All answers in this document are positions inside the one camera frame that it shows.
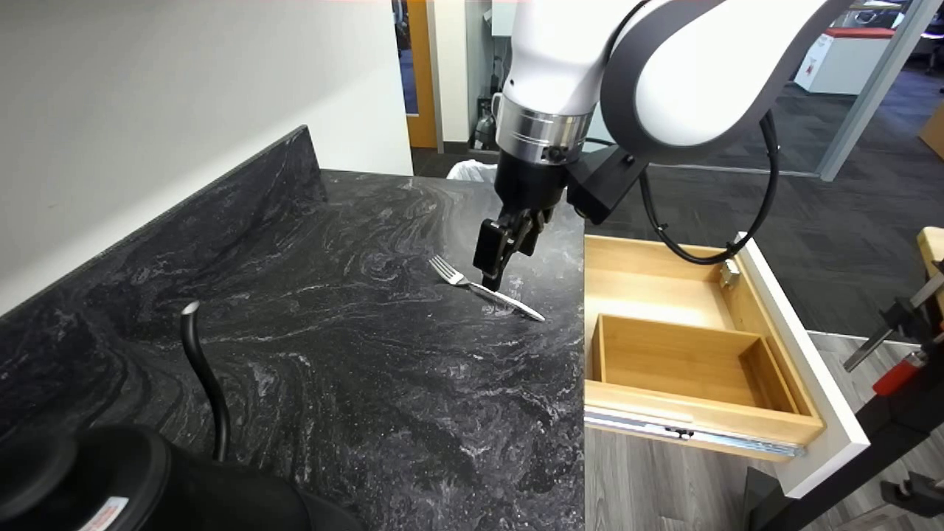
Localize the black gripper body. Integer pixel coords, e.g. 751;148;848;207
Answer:
493;149;575;233

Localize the silver metal fork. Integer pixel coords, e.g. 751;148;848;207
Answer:
428;254;549;325

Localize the wooden drawer with white front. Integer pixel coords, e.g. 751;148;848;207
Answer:
583;230;873;500

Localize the wooden organizer tray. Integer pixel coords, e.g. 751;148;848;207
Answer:
586;313;805;415

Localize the white cabinet with red top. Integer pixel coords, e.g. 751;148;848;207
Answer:
794;22;895;96

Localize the grey metal pole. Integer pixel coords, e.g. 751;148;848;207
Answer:
814;0;944;186

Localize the red and black clamp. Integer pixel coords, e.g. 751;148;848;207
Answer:
839;275;944;400

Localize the light wooden block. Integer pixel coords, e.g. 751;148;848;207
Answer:
913;225;944;297

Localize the black stand bar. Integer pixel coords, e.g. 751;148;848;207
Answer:
745;366;944;531

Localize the tan wooden furniture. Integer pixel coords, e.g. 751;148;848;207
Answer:
917;99;944;158

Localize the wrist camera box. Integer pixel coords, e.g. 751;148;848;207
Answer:
566;145;651;226

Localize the orange wooden door frame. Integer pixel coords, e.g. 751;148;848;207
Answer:
404;0;443;152

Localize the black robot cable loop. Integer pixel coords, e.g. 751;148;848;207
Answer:
636;109;780;269

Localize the metal drawer slide rail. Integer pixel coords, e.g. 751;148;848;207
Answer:
583;407;802;462

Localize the thick black cable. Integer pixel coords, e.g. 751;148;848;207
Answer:
180;301;235;466

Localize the black camera stand base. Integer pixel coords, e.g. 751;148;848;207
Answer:
0;421;366;531

